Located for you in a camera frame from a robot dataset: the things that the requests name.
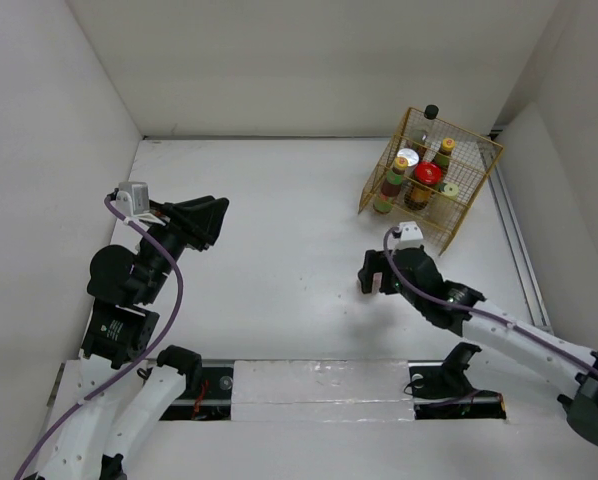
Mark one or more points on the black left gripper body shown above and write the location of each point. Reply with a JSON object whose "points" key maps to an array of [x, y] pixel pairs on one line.
{"points": [[169, 234]]}

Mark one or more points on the dark soy sauce bottle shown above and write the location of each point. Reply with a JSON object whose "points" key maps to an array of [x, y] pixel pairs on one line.
{"points": [[421, 131]]}

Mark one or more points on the yellow wire basket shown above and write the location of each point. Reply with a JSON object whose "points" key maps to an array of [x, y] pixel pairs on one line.
{"points": [[472, 162]]}

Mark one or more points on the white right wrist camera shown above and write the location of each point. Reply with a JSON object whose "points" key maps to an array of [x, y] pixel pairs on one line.
{"points": [[407, 235]]}

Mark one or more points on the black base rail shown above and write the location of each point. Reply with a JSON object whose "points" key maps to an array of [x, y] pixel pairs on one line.
{"points": [[316, 391]]}

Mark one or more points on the pink cap spice shaker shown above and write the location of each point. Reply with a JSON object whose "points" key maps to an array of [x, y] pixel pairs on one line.
{"points": [[376, 284]]}

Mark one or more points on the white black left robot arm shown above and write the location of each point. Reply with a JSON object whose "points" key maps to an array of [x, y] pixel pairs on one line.
{"points": [[137, 296]]}

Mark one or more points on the yellow cap green sauce bottle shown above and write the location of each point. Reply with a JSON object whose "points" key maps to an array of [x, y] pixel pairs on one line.
{"points": [[442, 158]]}

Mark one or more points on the yellow cap spice shaker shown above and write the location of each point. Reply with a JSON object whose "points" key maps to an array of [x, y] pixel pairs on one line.
{"points": [[449, 190]]}

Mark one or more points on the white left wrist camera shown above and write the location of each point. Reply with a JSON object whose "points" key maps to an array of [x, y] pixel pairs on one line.
{"points": [[132, 198]]}

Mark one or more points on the silver cap blue shaker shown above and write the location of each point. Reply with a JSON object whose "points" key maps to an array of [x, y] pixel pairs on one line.
{"points": [[406, 158]]}

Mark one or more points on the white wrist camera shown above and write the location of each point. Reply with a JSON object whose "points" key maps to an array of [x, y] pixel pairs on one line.
{"points": [[132, 198], [407, 235]]}

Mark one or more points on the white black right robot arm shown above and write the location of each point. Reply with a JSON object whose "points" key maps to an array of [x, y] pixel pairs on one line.
{"points": [[571, 368]]}

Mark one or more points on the green label sauce bottle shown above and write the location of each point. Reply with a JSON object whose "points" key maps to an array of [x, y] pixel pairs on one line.
{"points": [[391, 186]]}

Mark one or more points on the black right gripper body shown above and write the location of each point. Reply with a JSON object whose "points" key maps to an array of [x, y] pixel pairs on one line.
{"points": [[419, 301]]}

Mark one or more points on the red lid sauce jar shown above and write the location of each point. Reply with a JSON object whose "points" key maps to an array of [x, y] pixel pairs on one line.
{"points": [[423, 182]]}

